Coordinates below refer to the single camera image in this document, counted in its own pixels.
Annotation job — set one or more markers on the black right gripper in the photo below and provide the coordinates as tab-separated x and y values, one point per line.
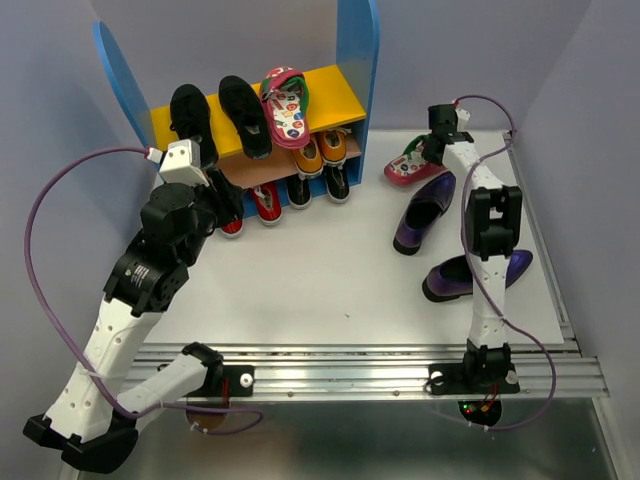
427	155

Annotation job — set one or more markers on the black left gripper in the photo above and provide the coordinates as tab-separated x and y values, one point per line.
231	204

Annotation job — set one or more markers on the pink patterned sandal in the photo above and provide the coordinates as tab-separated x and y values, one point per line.
410	167
285	98

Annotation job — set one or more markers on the black white high-top sneaker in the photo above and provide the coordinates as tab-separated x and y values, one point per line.
298	192

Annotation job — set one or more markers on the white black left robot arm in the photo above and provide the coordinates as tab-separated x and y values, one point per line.
94	423

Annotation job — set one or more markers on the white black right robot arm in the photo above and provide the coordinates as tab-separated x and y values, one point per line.
490	230

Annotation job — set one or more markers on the purple shoe upper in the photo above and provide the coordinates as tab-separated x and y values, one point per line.
425	208

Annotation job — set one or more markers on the purple shoe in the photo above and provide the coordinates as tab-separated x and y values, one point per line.
425	208
452	278

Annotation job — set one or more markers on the black sneaker on top shelf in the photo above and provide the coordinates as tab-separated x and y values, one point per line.
242	106

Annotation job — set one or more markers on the blue yellow shoe shelf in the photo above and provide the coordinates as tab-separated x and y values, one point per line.
248	41

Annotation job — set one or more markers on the purple shoe lower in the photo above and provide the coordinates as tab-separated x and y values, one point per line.
452	278

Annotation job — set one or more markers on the red sneaker left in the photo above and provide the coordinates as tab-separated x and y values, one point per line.
233	230

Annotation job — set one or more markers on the red sneaker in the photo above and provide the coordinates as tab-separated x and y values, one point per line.
266	199
233	230

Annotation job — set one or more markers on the red sneaker right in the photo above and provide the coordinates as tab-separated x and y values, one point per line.
266	199

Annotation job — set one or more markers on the yellow sneaker left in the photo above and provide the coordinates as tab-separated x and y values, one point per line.
308	160

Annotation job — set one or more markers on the yellow sneaker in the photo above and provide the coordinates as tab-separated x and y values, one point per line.
308	160
333	146

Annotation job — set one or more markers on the black sneaker far left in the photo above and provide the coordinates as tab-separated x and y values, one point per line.
190	119

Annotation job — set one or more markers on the yellow sneaker right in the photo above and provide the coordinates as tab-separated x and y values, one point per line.
333	146

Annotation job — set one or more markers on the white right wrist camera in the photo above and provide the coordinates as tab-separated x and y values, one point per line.
463	117

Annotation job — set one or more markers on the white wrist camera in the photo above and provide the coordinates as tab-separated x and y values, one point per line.
463	117
181	164

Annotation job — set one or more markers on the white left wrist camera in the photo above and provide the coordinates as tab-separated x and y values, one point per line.
181	164

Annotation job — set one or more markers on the aluminium mounting rail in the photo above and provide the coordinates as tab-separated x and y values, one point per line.
399	372

